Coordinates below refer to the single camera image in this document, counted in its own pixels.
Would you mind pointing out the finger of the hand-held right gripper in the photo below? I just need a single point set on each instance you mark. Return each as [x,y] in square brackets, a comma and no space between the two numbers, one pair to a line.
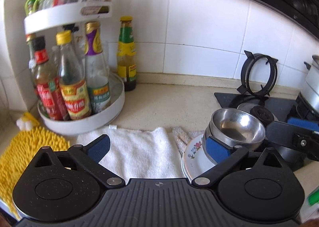
[280,132]
[304,123]

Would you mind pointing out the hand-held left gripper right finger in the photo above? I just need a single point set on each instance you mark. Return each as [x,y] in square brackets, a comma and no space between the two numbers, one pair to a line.
[218,151]

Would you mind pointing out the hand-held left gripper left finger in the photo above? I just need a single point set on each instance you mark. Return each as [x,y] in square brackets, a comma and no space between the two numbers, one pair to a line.
[99,148]

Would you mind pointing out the white plate small mixed flowers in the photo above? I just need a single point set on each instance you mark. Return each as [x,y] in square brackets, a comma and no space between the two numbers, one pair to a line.
[197,153]

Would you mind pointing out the white plate gold rim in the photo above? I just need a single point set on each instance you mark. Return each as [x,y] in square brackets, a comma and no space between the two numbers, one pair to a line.
[185,169]

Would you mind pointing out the black pan support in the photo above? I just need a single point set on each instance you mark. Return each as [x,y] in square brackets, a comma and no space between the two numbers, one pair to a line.
[241,89]
[305,110]

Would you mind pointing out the steel gas burner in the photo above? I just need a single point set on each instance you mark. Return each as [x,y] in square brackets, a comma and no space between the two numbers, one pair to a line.
[260,113]

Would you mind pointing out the beige washcloth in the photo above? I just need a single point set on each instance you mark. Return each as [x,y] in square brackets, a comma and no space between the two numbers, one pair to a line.
[182,137]

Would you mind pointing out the steel pot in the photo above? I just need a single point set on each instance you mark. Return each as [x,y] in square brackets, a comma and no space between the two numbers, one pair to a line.
[311,85]

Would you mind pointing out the white towel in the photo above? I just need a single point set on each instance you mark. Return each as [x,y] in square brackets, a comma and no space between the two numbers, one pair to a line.
[139,152]

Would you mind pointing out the white two-tier rotating rack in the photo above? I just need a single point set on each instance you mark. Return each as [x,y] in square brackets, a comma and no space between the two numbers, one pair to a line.
[112,107]

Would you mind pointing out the black glass gas stove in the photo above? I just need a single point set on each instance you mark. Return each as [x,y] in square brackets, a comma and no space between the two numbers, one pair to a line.
[226,98]

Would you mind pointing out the green and white bottle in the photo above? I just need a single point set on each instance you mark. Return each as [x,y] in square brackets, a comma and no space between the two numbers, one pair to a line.
[312,199]

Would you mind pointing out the vinegar bottle yellow cap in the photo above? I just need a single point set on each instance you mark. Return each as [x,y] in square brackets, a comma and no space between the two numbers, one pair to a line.
[72,85]

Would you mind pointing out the yellow chenille mat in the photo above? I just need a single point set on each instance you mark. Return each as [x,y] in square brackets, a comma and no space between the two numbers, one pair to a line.
[30,152]

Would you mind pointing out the soy sauce bottle red label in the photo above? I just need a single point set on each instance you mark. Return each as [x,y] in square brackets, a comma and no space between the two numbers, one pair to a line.
[44,87]

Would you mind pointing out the clear bottle purple label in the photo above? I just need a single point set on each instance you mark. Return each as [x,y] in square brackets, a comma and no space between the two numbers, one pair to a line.
[96,50]

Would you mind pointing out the yellow green sauce bottle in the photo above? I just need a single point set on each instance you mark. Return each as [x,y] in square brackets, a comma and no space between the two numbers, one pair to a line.
[127,50]

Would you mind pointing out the clear bottle white cap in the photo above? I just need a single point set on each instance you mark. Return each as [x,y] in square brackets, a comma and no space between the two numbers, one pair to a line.
[31,52]

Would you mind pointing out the green packet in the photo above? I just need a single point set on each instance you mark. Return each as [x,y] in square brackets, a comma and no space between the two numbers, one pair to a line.
[30,3]

